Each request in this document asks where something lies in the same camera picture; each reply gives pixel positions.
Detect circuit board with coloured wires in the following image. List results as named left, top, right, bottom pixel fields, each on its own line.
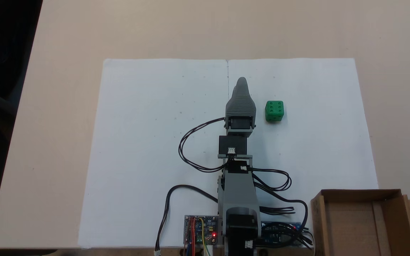
left=184, top=215, right=219, bottom=246

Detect red wire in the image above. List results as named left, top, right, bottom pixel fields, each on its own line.
left=189, top=217, right=196, bottom=256

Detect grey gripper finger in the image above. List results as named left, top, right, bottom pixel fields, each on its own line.
left=225, top=77, right=257, bottom=118

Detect black looped motor cable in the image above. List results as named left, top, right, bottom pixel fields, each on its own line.
left=251, top=167, right=293, bottom=193
left=178, top=117, right=227, bottom=174

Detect green dice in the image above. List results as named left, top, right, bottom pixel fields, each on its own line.
left=265, top=101, right=284, bottom=123

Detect black cable with white connector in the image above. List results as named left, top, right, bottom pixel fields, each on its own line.
left=154, top=184, right=220, bottom=256

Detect blue circuit board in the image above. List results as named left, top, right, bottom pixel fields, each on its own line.
left=261, top=222, right=303, bottom=247

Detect yellow wire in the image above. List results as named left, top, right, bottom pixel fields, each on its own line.
left=198, top=217, right=212, bottom=256

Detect brown cardboard box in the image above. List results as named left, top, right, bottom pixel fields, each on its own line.
left=310, top=189, right=410, bottom=256

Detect black cable bundle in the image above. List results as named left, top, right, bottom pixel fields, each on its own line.
left=257, top=192, right=314, bottom=250

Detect white paper sheet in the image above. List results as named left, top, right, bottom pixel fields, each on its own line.
left=78, top=58, right=229, bottom=249
left=227, top=58, right=379, bottom=246

